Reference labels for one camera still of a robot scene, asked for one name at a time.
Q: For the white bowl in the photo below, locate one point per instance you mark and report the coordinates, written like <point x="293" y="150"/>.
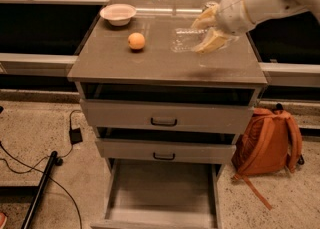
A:
<point x="118" y="14"/>

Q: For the orange backpack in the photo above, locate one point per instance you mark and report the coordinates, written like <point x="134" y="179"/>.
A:
<point x="272" y="141"/>

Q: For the grey bottom drawer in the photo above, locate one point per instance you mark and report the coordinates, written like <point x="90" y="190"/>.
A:
<point x="161" y="195"/>

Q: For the white green soda can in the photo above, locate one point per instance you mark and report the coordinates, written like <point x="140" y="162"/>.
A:
<point x="210" y="4"/>

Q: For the black pole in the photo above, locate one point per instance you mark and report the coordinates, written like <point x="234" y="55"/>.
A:
<point x="40" y="190"/>

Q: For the grey drawer cabinet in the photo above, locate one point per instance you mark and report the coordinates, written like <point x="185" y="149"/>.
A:
<point x="106" y="58"/>

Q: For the orange fruit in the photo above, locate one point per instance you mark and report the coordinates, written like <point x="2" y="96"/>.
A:
<point x="136" y="41"/>

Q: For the grey top drawer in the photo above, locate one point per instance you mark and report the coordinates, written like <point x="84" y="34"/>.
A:
<point x="175" y="108"/>

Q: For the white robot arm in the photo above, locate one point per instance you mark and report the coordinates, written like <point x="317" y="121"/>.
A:
<point x="262" y="10"/>

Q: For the black power adapter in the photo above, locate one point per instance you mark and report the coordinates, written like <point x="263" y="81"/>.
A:
<point x="75" y="136"/>

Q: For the clear plastic water bottle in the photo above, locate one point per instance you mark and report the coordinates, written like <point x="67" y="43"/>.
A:
<point x="185" y="39"/>

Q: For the red white shoe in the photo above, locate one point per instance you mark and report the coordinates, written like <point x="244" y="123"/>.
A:
<point x="3" y="220"/>

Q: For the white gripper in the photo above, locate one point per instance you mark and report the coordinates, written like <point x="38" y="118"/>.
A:
<point x="234" y="13"/>

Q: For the grey drawer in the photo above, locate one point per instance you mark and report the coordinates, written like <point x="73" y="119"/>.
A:
<point x="161" y="195"/>
<point x="168" y="146"/>
<point x="175" y="108"/>

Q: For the grey middle drawer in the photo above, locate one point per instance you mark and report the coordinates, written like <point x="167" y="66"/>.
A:
<point x="168" y="146"/>

